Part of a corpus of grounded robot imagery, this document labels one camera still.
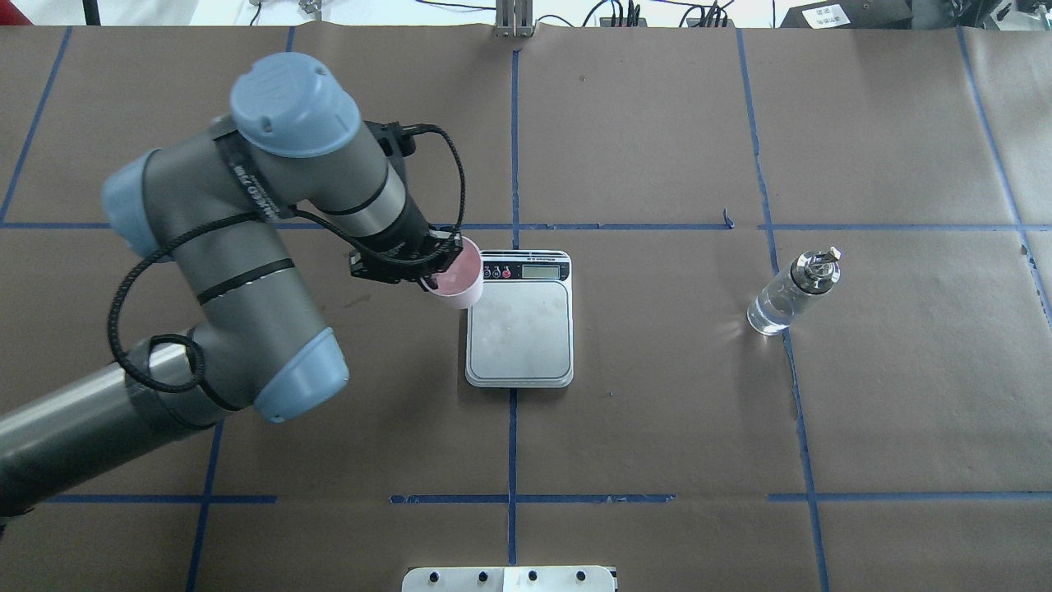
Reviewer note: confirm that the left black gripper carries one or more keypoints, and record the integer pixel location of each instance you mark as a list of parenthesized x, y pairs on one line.
[(404, 232)]

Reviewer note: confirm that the pink plastic cup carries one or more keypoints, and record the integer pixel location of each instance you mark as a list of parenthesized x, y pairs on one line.
[(462, 284)]

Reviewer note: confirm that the glass sauce bottle metal spout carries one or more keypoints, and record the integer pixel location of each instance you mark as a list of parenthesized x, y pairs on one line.
[(804, 282)]

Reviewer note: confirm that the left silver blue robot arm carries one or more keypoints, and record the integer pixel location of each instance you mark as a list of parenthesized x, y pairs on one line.
[(292, 145)]

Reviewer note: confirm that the silver digital kitchen scale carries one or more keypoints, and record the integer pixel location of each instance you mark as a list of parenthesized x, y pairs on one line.
[(520, 333)]

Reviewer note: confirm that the aluminium frame post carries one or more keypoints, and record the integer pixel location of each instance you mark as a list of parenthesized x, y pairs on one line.
[(514, 19)]

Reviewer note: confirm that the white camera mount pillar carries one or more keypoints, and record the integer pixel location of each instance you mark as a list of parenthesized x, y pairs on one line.
[(512, 578)]

